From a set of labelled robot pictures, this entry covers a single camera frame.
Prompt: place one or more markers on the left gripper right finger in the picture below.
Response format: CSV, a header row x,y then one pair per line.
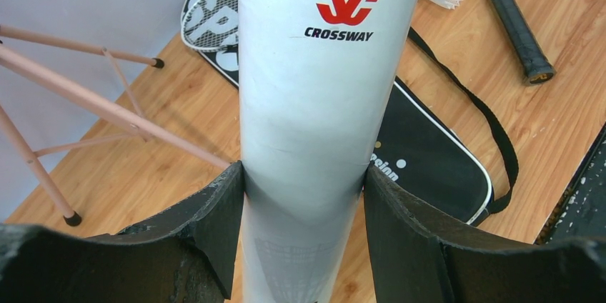
x,y
420,254

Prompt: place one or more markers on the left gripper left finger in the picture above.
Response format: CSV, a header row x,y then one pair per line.
x,y
185,253

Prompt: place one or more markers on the white shuttlecock tube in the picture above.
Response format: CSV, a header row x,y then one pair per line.
x,y
314,80

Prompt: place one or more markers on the black sport racket bag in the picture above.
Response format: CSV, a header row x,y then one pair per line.
x,y
425,157

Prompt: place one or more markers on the pink music stand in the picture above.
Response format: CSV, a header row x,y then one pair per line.
x,y
133,123

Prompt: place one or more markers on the white racket on bag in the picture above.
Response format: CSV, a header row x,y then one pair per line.
x,y
211,25

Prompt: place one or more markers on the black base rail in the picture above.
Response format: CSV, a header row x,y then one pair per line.
x,y
580,212

